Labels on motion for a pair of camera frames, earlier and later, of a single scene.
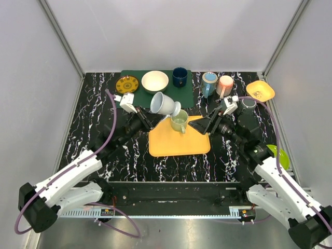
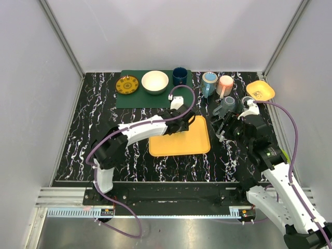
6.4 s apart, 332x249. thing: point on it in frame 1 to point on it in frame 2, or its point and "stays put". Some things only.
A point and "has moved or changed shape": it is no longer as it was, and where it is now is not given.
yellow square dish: (261, 90) stays put
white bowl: (154, 81) stays put
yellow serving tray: (164, 140) stays put
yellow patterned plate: (126, 84) stays put
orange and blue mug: (208, 84) stays put
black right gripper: (209, 123) to (231, 119)
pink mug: (224, 85) stays put
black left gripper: (144, 119) to (185, 122)
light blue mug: (162, 104) has moved or changed shape
